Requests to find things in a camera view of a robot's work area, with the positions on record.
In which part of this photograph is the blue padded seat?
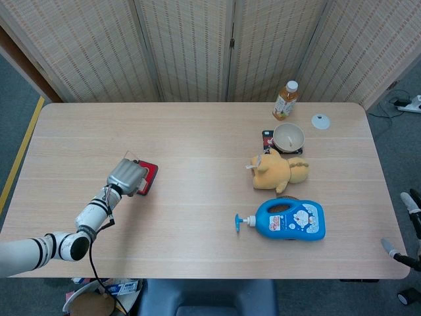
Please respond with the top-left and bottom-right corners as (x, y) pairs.
(136, 278), (279, 316)

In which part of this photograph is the beige bowl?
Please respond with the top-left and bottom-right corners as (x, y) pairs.
(274, 122), (305, 153)

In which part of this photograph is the black caster wheel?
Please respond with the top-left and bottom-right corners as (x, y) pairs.
(397, 288), (421, 305)

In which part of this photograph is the white power strip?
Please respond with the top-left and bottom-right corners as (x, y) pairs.
(396, 94), (421, 115)

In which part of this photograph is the black floor cable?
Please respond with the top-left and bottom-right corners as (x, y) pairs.
(368, 88), (412, 129)

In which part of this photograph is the black patterned square coaster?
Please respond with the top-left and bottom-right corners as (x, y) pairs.
(261, 130), (304, 155)

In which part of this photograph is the yellow plush toy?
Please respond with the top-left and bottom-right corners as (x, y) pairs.
(247, 151), (310, 194)

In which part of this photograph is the brown woven coaster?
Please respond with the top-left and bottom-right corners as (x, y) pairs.
(275, 195), (299, 214)

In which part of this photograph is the red ink stamp pad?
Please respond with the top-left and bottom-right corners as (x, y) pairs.
(124, 150), (159, 198)

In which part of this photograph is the blue pump bottle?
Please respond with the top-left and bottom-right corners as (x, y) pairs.
(234, 198), (327, 243)

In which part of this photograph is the woven folding screen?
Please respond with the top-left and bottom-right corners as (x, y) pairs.
(0, 0), (421, 109)

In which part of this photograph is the white blue printed carton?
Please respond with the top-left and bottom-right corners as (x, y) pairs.
(98, 279), (139, 296)

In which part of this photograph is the white round plastic lid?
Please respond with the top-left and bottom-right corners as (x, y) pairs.
(311, 113), (332, 130)

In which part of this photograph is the amber tea bottle white cap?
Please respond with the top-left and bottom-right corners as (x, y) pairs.
(272, 80), (300, 121)

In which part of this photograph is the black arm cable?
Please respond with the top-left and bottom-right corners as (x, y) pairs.
(86, 213), (129, 316)

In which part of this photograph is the brown round cushion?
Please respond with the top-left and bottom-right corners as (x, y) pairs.
(70, 292), (116, 316)

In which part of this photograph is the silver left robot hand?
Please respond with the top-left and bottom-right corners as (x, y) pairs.
(107, 159), (151, 198)

